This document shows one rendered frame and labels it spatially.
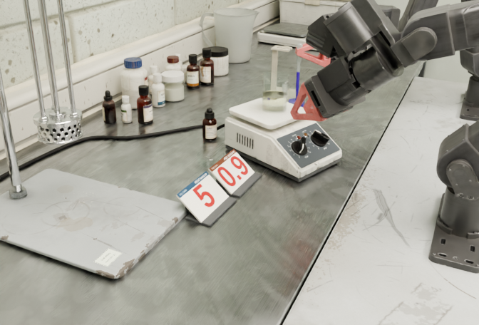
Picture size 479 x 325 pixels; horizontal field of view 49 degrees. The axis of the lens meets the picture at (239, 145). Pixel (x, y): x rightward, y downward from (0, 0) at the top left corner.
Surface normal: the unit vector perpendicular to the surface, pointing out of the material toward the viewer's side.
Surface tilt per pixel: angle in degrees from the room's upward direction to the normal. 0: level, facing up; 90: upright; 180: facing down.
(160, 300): 0
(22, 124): 90
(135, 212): 0
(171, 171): 0
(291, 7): 93
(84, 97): 90
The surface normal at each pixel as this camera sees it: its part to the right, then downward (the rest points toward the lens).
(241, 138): -0.72, 0.29
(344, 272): 0.02, -0.91
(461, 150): -0.38, 0.39
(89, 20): 0.91, 0.19
